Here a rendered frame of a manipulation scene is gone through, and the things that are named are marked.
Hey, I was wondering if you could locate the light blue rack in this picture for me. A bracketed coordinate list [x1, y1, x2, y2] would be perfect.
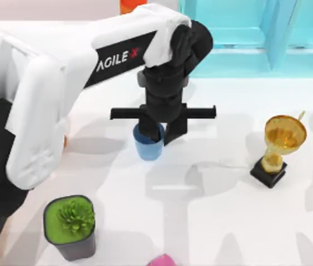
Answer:
[178, 0, 313, 79]

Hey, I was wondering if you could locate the blue cup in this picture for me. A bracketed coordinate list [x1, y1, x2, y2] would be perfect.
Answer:
[132, 122, 165, 162]

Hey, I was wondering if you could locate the grey pot with green plant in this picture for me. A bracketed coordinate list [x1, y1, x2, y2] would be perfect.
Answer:
[43, 195, 97, 262]

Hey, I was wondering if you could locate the orange object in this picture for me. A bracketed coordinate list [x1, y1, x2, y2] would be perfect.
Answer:
[120, 0, 148, 16]

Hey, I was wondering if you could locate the gold trophy with black base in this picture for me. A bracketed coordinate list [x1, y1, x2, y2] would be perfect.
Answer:
[249, 111, 308, 190]

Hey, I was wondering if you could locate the pink object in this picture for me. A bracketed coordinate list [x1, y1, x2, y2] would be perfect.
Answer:
[147, 254, 178, 266]

